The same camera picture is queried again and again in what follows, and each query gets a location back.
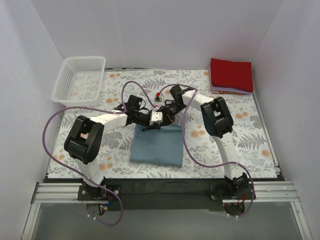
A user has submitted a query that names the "blue-grey t shirt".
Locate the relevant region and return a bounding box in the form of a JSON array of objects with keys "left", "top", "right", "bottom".
[{"left": 129, "top": 125, "right": 184, "bottom": 168}]

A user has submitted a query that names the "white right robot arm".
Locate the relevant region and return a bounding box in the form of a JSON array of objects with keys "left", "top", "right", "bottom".
[{"left": 159, "top": 84, "right": 250, "bottom": 199}]

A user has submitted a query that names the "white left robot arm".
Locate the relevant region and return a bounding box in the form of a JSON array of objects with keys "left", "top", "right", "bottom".
[{"left": 64, "top": 95, "right": 163, "bottom": 200}]

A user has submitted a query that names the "folded lilac t shirt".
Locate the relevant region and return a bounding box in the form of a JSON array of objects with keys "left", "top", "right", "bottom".
[{"left": 210, "top": 85, "right": 254, "bottom": 95}]

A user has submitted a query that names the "folded red t shirt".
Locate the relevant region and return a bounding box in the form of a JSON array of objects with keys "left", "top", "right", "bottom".
[{"left": 209, "top": 58, "right": 254, "bottom": 93}]

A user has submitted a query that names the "white plastic mesh basket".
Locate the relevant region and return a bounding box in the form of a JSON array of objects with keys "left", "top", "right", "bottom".
[{"left": 51, "top": 56, "right": 106, "bottom": 107}]

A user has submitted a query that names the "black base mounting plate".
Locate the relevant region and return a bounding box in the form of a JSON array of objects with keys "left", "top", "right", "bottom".
[{"left": 77, "top": 174, "right": 286, "bottom": 211}]

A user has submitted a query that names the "floral patterned table mat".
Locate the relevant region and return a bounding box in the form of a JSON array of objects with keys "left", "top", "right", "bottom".
[{"left": 47, "top": 70, "right": 277, "bottom": 179}]

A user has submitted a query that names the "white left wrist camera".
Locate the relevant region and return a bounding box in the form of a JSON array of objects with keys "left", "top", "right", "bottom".
[{"left": 149, "top": 110, "right": 164, "bottom": 125}]

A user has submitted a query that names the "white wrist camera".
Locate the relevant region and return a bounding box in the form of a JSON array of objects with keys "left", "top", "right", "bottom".
[
  {"left": 149, "top": 110, "right": 164, "bottom": 125},
  {"left": 154, "top": 92, "right": 163, "bottom": 104}
]

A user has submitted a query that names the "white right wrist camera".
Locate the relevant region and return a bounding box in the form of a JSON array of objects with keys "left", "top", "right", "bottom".
[{"left": 154, "top": 92, "right": 163, "bottom": 104}]

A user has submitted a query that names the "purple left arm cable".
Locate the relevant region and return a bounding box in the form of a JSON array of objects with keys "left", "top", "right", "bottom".
[{"left": 41, "top": 80, "right": 161, "bottom": 227}]

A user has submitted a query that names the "aluminium extrusion rail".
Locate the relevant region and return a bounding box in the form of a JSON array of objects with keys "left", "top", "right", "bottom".
[{"left": 21, "top": 181, "right": 312, "bottom": 240}]

